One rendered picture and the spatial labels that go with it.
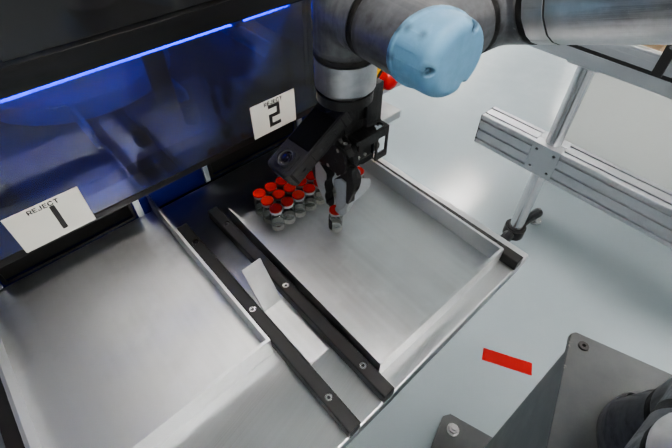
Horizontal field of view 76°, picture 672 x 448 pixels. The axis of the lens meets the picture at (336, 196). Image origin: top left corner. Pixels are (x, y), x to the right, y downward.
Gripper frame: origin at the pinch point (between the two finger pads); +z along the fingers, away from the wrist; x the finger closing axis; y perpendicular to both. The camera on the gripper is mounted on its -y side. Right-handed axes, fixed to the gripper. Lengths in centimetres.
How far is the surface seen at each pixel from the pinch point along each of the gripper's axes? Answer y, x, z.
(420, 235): 9.8, -10.1, 5.6
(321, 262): -5.5, -3.6, 5.6
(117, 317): -32.4, 8.0, 5.6
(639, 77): 91, -12, 7
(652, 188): 98, -28, 39
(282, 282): -12.7, -3.6, 3.8
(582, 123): 152, 10, 62
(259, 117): -1.4, 15.8, -8.9
